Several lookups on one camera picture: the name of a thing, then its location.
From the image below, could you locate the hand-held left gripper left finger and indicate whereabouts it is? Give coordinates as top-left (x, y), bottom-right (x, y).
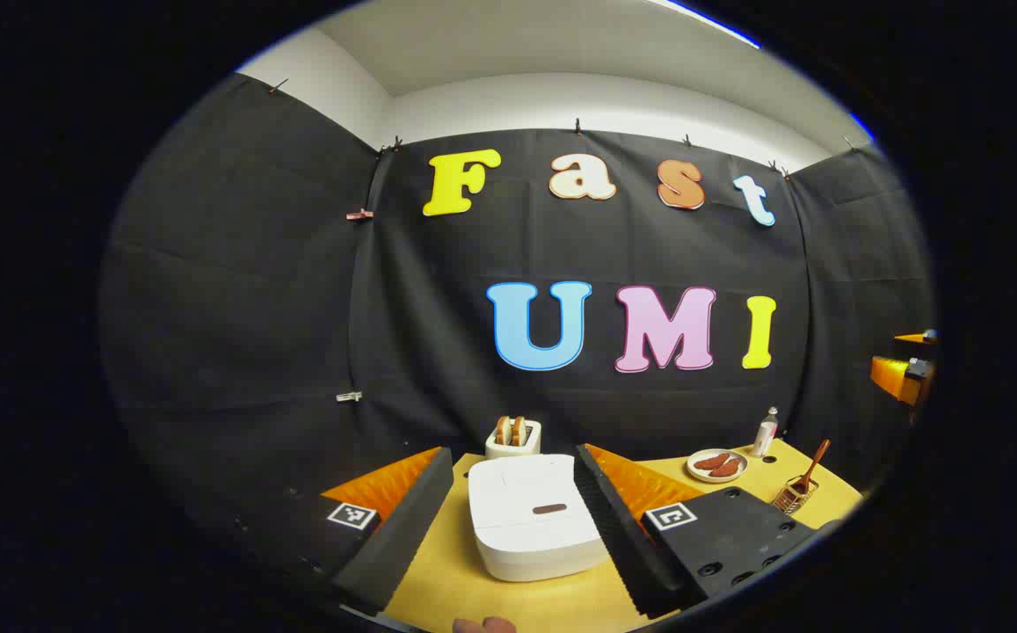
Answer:
top-left (234, 447), bottom-right (454, 616)

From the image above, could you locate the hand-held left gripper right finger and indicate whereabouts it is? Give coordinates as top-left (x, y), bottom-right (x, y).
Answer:
top-left (573, 442), bottom-right (825, 619)

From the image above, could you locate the white rice cooker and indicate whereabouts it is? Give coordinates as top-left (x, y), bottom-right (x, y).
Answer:
top-left (469, 454), bottom-right (612, 583)

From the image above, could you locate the brown wooden spoon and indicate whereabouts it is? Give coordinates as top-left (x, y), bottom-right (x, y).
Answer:
top-left (791, 439), bottom-right (832, 495)

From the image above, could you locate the wire chopstick holder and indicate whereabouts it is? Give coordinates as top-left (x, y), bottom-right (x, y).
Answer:
top-left (772, 475), bottom-right (819, 515)

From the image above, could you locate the white round plate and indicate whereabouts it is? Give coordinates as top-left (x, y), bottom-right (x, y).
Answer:
top-left (686, 448), bottom-right (748, 484)

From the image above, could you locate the white toaster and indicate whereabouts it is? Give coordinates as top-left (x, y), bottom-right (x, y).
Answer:
top-left (484, 420), bottom-right (542, 461)

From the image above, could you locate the small clear plastic bottle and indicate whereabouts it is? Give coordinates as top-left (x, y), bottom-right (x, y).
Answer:
top-left (753, 407), bottom-right (779, 458)

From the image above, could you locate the black backdrop cloth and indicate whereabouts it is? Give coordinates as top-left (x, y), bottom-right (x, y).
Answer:
top-left (97, 72), bottom-right (938, 564)

